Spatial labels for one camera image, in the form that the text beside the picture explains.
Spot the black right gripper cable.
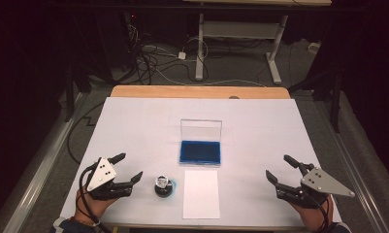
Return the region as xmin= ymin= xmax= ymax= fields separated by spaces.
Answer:
xmin=308 ymin=190 xmax=331 ymax=232

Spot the round stamp with clear knob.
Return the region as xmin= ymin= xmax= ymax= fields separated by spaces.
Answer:
xmin=154 ymin=174 xmax=175 ymax=194

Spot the person's left hand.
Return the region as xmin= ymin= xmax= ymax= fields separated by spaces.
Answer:
xmin=74 ymin=189 xmax=118 ymax=224

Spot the white floor cable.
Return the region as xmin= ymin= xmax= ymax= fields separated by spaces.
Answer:
xmin=154 ymin=67 xmax=268 ymax=88

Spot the white paper sheet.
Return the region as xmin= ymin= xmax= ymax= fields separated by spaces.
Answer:
xmin=181 ymin=169 xmax=221 ymax=220

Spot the black metal stand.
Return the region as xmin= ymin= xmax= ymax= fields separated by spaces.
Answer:
xmin=288 ymin=69 xmax=344 ymax=134
xmin=63 ymin=62 xmax=76 ymax=123

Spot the person's right hand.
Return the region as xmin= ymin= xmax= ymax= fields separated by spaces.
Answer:
xmin=292 ymin=195 xmax=334 ymax=232

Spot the white metal desk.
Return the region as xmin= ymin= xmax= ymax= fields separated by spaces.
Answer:
xmin=181 ymin=0 xmax=333 ymax=85

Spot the tangle of black floor cables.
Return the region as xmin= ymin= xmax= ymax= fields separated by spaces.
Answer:
xmin=125 ymin=22 xmax=212 ymax=85

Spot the black round stamp cap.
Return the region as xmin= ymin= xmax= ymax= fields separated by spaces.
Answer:
xmin=154 ymin=188 xmax=175 ymax=199

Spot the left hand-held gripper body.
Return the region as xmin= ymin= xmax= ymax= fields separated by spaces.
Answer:
xmin=85 ymin=156 xmax=132 ymax=201

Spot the large white table cover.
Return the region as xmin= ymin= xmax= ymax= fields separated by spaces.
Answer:
xmin=57 ymin=96 xmax=345 ymax=229

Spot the aluminium floor rail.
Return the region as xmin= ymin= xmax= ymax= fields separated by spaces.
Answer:
xmin=312 ymin=96 xmax=389 ymax=233
xmin=1 ymin=92 xmax=88 ymax=233

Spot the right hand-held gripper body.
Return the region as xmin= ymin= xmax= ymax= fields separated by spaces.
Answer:
xmin=289 ymin=167 xmax=356 ymax=209

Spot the long black floor cable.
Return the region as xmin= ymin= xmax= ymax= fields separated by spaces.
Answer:
xmin=66 ymin=101 xmax=107 ymax=165

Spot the blue ink pad clear case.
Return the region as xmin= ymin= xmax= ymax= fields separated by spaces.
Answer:
xmin=178 ymin=118 xmax=223 ymax=167

